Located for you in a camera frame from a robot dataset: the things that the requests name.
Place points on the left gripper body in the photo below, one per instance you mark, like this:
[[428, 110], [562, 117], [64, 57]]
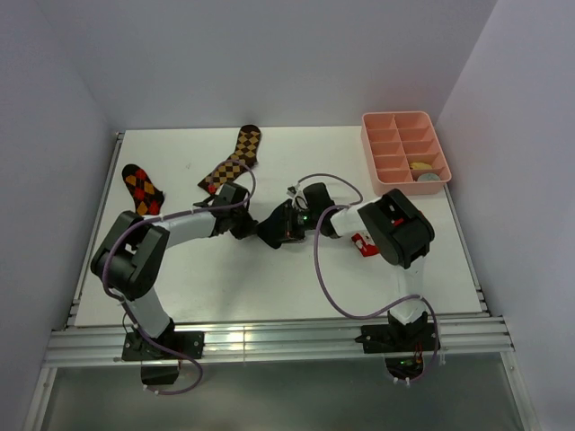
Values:
[[242, 224]]

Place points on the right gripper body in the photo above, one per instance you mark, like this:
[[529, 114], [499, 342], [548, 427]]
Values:
[[299, 222]]

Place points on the dark navy ankle sock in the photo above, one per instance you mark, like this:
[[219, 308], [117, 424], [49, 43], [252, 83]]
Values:
[[272, 231]]

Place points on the yellow ankle sock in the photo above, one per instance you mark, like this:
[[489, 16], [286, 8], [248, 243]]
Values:
[[420, 166]]

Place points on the grey ankle sock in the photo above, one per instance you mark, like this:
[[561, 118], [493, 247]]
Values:
[[428, 177]]

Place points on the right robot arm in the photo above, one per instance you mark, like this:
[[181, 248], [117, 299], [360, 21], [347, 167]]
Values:
[[397, 228]]

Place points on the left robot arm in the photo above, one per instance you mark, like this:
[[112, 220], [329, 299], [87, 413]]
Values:
[[130, 256]]

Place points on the red santa sock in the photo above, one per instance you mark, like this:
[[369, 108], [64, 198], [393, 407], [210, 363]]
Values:
[[365, 244]]

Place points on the red orange argyle sock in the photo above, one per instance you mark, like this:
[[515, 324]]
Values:
[[147, 198]]

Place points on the pink compartment tray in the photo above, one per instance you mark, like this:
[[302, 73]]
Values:
[[394, 139]]

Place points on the aluminium frame rail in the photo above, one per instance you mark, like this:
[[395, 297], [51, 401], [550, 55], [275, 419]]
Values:
[[272, 341]]

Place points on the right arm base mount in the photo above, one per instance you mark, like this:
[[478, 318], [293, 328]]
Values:
[[403, 347]]

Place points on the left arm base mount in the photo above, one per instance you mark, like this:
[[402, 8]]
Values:
[[160, 360]]

